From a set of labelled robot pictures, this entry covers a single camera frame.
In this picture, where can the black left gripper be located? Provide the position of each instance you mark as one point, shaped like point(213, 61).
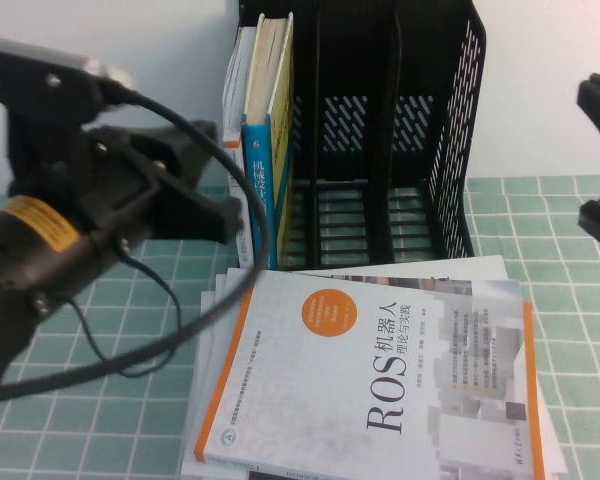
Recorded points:
point(115, 195)

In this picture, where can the yellow book with blue spine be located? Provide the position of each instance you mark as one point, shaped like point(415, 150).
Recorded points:
point(269, 60)

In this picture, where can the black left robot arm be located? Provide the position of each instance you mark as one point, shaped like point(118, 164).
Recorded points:
point(10, 265)

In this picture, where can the thin white book orange trim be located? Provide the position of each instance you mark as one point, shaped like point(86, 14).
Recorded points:
point(237, 75)

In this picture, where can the black mesh book holder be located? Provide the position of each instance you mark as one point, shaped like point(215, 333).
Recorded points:
point(380, 50)

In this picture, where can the white ROS book orange edges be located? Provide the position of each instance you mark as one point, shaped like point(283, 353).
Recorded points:
point(330, 390)

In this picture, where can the large white paper booklet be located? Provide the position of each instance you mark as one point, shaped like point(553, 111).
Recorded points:
point(455, 267)

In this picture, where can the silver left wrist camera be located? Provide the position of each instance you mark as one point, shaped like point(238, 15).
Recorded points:
point(40, 75)

